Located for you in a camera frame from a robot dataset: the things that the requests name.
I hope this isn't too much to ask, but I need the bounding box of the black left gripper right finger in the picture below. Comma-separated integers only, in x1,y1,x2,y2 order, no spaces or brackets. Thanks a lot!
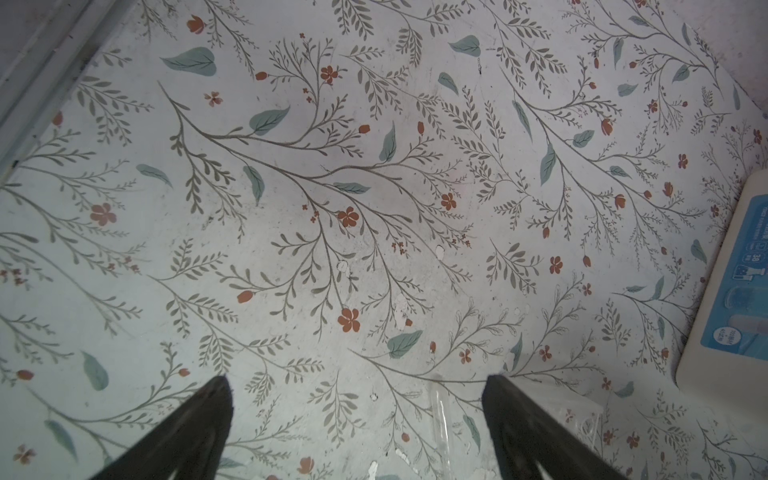
481,375,623,479

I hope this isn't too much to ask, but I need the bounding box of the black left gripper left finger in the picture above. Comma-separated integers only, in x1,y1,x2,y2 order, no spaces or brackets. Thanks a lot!
94,376,234,479

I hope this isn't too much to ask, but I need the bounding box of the white plastic storage bin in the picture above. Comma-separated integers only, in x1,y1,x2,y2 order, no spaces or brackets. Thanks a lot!
675,170,767,423

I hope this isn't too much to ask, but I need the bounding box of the clear glass tube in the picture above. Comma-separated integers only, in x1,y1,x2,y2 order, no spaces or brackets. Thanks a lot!
429,377,456,480

